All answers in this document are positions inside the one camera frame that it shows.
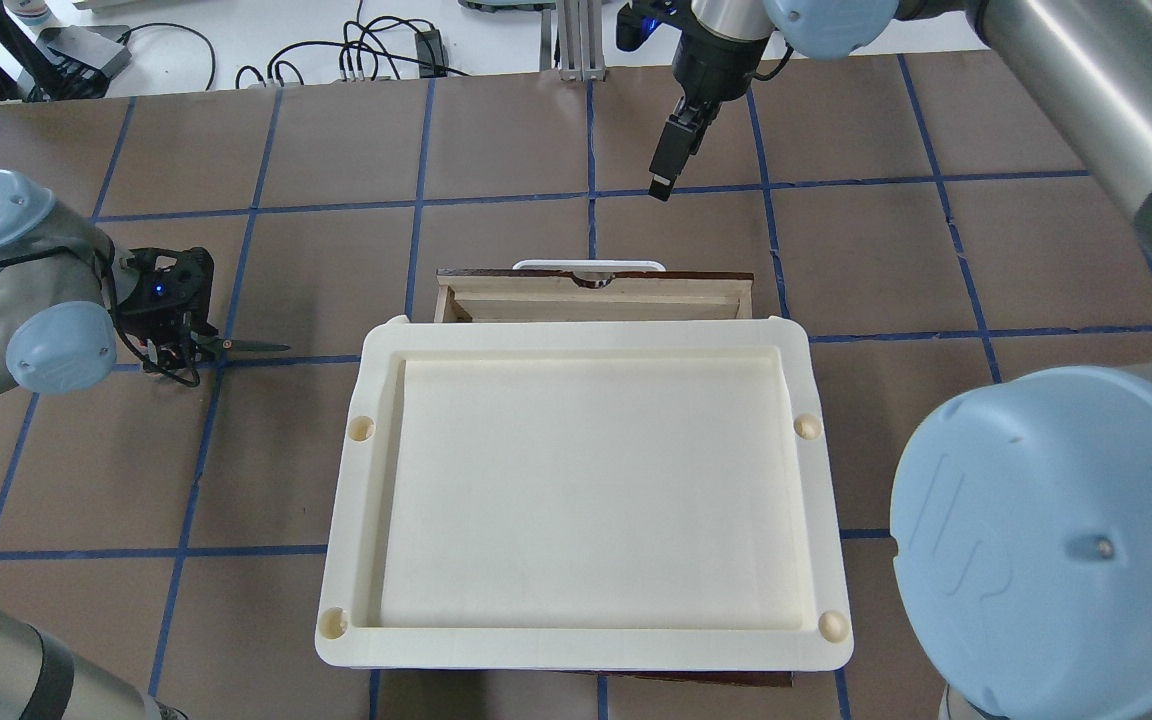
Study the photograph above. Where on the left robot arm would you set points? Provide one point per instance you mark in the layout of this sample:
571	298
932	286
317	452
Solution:
62	282

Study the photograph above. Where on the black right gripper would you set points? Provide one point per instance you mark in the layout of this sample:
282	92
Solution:
712	67

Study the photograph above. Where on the black power adapter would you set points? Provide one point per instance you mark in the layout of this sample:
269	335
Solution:
430	53

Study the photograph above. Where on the black power supply box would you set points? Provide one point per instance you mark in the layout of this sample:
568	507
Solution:
98	48

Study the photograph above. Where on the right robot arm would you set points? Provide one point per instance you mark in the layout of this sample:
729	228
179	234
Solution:
1021	512

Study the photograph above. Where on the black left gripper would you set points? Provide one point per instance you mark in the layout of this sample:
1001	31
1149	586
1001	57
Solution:
172	351

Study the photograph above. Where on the aluminium frame post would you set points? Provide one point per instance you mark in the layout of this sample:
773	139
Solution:
571	40

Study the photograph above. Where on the red handled scissors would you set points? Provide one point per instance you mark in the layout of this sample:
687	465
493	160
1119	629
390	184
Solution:
209	347

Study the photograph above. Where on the wooden drawer with white handle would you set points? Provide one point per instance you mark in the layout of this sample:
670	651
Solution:
590	291

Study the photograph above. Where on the white plastic tray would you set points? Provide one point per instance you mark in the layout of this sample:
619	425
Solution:
626	497

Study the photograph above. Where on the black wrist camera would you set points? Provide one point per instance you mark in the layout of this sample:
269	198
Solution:
636	21

